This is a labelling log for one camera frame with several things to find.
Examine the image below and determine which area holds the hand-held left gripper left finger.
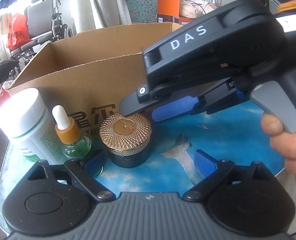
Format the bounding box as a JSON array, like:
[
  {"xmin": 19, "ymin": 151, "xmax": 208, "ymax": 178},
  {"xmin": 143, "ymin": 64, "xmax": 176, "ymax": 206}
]
[{"xmin": 28, "ymin": 150, "xmax": 116, "ymax": 202}]

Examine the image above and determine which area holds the red plastic bag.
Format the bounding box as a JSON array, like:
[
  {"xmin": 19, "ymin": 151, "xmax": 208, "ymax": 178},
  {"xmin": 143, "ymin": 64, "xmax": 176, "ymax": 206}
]
[
  {"xmin": 6, "ymin": 13, "xmax": 30, "ymax": 50},
  {"xmin": 0, "ymin": 87, "xmax": 12, "ymax": 101}
]

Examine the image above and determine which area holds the brown cardboard box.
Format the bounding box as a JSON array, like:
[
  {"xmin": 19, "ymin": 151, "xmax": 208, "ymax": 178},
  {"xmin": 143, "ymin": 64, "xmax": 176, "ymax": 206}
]
[{"xmin": 7, "ymin": 21, "xmax": 183, "ymax": 140}]

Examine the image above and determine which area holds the white bottle with green label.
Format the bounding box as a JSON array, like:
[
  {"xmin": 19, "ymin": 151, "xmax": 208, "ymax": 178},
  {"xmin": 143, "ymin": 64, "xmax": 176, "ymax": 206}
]
[{"xmin": 0, "ymin": 88, "xmax": 63, "ymax": 164}]

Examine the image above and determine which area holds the white curtain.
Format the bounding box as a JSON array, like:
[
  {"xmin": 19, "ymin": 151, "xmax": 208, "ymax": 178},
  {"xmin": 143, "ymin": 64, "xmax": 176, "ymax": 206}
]
[{"xmin": 74, "ymin": 0, "xmax": 132, "ymax": 34}]

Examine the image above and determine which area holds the floral wall cloth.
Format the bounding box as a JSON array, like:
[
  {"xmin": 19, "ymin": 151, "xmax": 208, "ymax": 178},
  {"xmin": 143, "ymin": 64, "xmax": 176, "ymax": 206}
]
[{"xmin": 118, "ymin": 0, "xmax": 205, "ymax": 24}]

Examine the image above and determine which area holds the green dropper bottle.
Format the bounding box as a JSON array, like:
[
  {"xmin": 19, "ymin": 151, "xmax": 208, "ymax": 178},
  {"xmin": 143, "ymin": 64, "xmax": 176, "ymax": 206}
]
[{"xmin": 52, "ymin": 105, "xmax": 93, "ymax": 159}]

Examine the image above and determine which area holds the white cloth hat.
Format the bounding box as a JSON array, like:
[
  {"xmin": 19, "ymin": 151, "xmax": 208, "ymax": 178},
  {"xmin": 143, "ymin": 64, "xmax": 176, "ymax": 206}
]
[{"xmin": 180, "ymin": 0, "xmax": 215, "ymax": 19}]

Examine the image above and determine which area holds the dark round seat pad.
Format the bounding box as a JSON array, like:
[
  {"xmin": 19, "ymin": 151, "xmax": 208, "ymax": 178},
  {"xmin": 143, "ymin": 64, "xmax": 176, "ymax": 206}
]
[{"xmin": 0, "ymin": 59, "xmax": 18, "ymax": 88}]

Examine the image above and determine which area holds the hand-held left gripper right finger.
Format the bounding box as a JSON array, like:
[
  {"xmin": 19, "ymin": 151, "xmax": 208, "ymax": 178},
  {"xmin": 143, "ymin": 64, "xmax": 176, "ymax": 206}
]
[{"xmin": 182, "ymin": 149, "xmax": 272, "ymax": 202}]

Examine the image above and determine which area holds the grey wheelchair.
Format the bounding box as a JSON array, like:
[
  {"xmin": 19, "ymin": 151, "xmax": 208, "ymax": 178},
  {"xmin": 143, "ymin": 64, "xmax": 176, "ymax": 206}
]
[{"xmin": 6, "ymin": 0, "xmax": 76, "ymax": 63}]

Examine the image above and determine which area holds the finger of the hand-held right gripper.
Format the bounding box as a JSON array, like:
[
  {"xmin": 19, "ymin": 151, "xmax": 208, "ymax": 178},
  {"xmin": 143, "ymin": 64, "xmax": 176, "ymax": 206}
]
[
  {"xmin": 152, "ymin": 77, "xmax": 244, "ymax": 123},
  {"xmin": 119, "ymin": 81, "xmax": 163, "ymax": 117}
]

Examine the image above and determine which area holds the orange appliance carton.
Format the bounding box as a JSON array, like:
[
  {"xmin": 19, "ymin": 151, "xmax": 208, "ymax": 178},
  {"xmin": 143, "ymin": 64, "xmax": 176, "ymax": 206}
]
[{"xmin": 157, "ymin": 0, "xmax": 196, "ymax": 27}]

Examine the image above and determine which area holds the person's right hand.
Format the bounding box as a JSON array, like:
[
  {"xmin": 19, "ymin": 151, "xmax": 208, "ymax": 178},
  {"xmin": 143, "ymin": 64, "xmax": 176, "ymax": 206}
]
[{"xmin": 261, "ymin": 114, "xmax": 296, "ymax": 195}]

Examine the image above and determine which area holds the dark jar with gold lid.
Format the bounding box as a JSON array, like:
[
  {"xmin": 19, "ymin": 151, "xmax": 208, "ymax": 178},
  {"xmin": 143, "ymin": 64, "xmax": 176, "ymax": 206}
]
[{"xmin": 99, "ymin": 113, "xmax": 153, "ymax": 168}]

